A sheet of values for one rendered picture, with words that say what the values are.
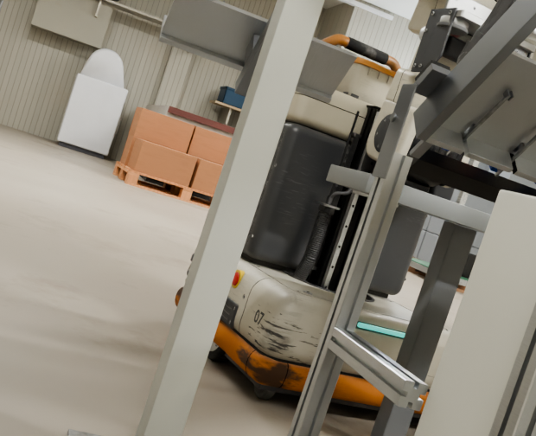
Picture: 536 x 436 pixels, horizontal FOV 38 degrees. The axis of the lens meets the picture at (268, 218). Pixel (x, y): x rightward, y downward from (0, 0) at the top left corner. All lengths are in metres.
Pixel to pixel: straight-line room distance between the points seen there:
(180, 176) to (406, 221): 5.24
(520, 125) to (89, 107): 8.92
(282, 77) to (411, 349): 0.81
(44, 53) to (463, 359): 10.04
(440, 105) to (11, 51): 9.78
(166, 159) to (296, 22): 6.22
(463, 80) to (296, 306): 0.77
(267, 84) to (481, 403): 0.56
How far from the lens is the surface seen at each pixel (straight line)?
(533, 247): 1.06
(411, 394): 1.16
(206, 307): 1.23
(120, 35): 10.96
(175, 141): 7.82
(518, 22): 1.27
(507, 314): 1.07
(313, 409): 1.41
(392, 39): 10.57
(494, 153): 1.49
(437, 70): 1.37
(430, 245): 7.79
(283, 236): 2.17
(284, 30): 1.22
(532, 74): 1.38
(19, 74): 10.91
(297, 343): 1.89
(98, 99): 10.15
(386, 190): 1.36
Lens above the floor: 0.54
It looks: 3 degrees down
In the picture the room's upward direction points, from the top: 18 degrees clockwise
